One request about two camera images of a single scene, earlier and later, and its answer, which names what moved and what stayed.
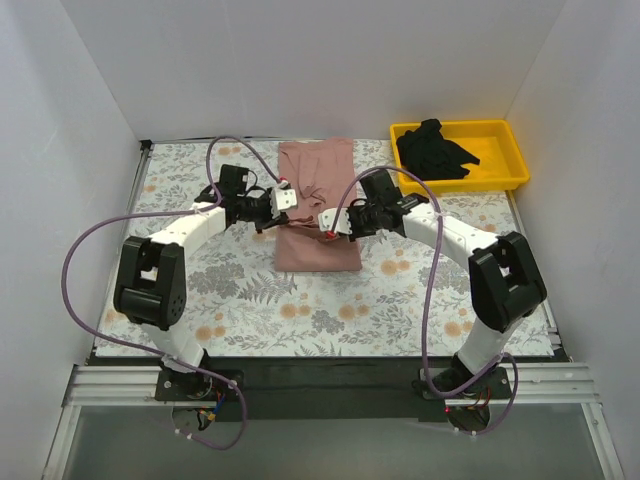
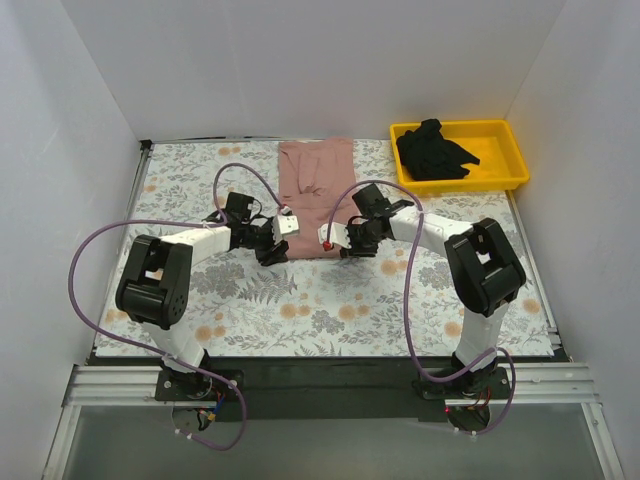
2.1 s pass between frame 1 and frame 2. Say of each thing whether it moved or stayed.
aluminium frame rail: stayed
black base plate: stayed
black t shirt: stayed
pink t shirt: moved
